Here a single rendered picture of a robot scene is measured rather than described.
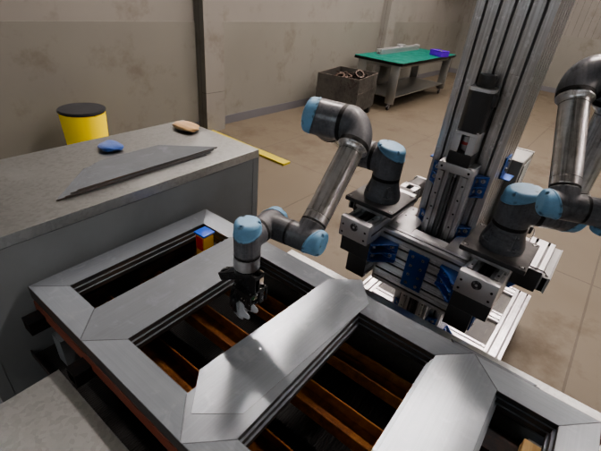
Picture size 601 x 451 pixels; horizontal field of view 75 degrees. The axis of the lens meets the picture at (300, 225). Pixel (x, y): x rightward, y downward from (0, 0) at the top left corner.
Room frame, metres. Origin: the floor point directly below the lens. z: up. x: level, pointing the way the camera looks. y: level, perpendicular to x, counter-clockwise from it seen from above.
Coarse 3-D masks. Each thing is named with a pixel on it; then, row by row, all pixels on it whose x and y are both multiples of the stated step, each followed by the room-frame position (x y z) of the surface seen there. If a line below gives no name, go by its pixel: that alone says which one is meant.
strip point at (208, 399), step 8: (200, 376) 0.66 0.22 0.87; (200, 384) 0.64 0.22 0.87; (208, 384) 0.64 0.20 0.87; (200, 392) 0.61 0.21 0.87; (208, 392) 0.62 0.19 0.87; (216, 392) 0.62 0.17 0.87; (200, 400) 0.59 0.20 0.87; (208, 400) 0.59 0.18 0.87; (216, 400) 0.60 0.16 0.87; (224, 400) 0.60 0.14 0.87; (192, 408) 0.57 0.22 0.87; (200, 408) 0.57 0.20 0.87; (208, 408) 0.57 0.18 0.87; (216, 408) 0.58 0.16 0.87; (224, 408) 0.58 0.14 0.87; (232, 408) 0.58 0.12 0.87
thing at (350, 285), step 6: (336, 282) 1.11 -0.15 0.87; (342, 282) 1.11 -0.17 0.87; (348, 282) 1.12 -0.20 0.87; (354, 282) 1.12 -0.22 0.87; (348, 288) 1.08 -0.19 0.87; (354, 288) 1.08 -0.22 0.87; (360, 288) 1.09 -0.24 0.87; (354, 294) 1.05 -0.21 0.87; (360, 294) 1.05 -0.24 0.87; (366, 294) 1.06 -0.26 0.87; (366, 300) 1.03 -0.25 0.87
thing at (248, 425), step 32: (160, 256) 1.21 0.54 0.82; (96, 288) 1.00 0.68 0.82; (224, 288) 1.05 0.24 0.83; (160, 320) 0.85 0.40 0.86; (352, 320) 0.94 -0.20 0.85; (320, 352) 0.78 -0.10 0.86; (416, 352) 0.84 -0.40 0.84; (288, 384) 0.66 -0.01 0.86; (416, 384) 0.72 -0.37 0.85; (192, 416) 0.55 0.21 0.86; (224, 416) 0.56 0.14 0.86; (256, 416) 0.57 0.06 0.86; (512, 416) 0.67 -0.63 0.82; (544, 448) 0.58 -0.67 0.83
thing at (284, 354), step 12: (264, 324) 0.87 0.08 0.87; (252, 336) 0.81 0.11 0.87; (264, 336) 0.82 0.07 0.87; (276, 336) 0.82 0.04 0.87; (264, 348) 0.77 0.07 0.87; (276, 348) 0.78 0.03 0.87; (288, 348) 0.78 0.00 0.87; (276, 360) 0.74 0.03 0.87; (288, 360) 0.74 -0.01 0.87; (300, 360) 0.75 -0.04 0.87; (288, 372) 0.70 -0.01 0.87
